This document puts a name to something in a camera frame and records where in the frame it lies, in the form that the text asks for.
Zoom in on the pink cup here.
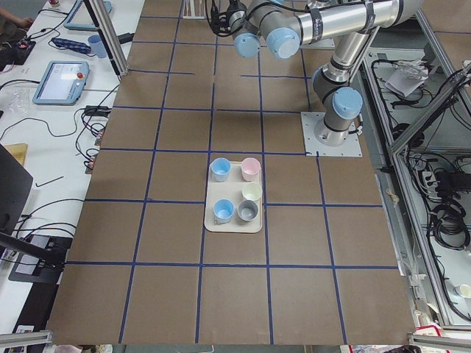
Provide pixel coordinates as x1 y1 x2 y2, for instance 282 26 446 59
241 157 261 182

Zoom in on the black monitor stand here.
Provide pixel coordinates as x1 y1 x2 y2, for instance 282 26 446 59
1 147 72 284

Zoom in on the crumpled white paper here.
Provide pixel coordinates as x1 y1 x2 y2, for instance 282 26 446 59
385 60 428 98

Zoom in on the blue power strip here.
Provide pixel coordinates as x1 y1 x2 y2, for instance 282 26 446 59
50 37 92 54

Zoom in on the grey cup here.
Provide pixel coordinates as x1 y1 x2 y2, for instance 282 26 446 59
237 199 259 222

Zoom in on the cream cup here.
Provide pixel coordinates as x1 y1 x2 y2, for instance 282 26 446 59
241 182 263 202

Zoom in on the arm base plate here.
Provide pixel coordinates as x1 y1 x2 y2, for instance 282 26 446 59
301 112 362 157

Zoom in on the teach pendant tablet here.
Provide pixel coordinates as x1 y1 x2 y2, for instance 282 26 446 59
32 61 89 106
63 1 96 32

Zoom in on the white plastic tray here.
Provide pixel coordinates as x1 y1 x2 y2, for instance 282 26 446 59
204 161 263 233

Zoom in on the blue cup on desk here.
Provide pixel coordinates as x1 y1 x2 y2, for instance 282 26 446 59
88 35 107 58

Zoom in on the aluminium frame post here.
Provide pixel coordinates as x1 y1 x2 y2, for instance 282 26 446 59
84 0 129 77

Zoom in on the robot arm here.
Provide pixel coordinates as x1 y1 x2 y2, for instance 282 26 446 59
204 0 422 147

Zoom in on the black cable bundle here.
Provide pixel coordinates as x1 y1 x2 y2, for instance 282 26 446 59
428 202 471 251

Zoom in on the light blue cup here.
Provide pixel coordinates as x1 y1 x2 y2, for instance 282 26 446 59
213 199 235 224
210 157 231 182

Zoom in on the aluminium side frame rail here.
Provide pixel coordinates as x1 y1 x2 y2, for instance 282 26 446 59
362 1 470 329

